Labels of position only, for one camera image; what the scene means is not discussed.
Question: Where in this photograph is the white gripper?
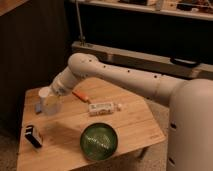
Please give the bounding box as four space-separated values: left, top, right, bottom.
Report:
46 73 78 104

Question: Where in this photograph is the black and white box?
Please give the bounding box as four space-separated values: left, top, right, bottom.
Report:
25 125 43 148

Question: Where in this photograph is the white tube with cap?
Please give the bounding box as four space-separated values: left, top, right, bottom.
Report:
88 102 122 116

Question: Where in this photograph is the metal pole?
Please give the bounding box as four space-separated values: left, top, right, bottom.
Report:
75 0 85 46

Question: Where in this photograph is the background shelf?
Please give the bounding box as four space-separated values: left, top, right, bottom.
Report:
69 0 213 21

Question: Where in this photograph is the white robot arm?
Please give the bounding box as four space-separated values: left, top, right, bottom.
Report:
50 53 213 171

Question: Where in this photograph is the orange handled tool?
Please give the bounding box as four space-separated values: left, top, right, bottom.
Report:
73 90 90 103

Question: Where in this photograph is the wooden table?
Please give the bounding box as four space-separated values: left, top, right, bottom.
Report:
17 78 165 171

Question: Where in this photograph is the long grey metal case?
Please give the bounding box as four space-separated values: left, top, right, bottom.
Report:
71 41 213 80

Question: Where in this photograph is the green glass bowl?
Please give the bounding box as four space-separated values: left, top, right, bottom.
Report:
80 123 118 161

